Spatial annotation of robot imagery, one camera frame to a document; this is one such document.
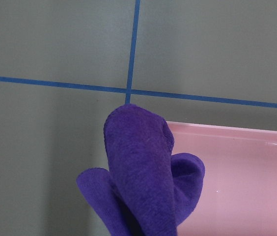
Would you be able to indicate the pink plastic bin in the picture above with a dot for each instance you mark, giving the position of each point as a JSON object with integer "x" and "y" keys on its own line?
{"x": 239, "y": 195}

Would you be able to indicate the purple microfiber cloth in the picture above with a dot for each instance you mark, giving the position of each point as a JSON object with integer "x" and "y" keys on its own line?
{"x": 146, "y": 190}

